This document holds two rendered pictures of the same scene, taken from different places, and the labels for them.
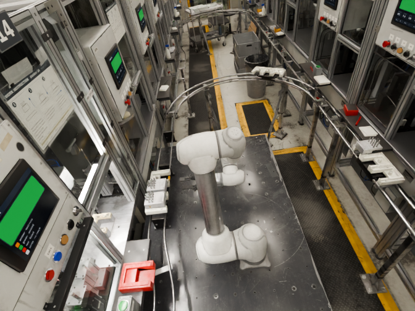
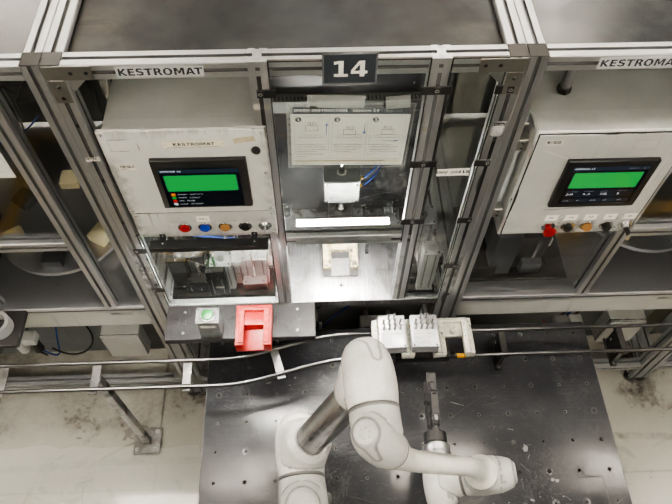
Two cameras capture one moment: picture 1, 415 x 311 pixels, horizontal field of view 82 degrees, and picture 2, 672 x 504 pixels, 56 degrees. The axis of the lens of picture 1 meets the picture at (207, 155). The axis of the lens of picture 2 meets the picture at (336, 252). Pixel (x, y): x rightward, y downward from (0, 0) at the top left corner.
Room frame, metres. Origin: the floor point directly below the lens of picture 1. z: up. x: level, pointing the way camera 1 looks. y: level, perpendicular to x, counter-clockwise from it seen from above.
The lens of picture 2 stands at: (0.69, -0.58, 2.98)
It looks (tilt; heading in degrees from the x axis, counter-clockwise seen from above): 57 degrees down; 83
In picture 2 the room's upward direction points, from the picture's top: 1 degrees clockwise
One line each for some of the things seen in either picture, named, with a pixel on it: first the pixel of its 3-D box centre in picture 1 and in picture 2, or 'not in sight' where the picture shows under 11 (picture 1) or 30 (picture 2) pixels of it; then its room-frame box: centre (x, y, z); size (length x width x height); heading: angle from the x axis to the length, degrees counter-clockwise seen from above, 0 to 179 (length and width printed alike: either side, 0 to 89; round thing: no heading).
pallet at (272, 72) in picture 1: (268, 73); not in sight; (2.64, -0.87, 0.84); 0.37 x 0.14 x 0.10; 54
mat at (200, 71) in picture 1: (201, 62); not in sight; (5.48, -0.24, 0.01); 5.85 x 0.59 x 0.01; 176
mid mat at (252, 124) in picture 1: (257, 117); not in sight; (2.97, -0.84, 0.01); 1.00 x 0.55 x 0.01; 176
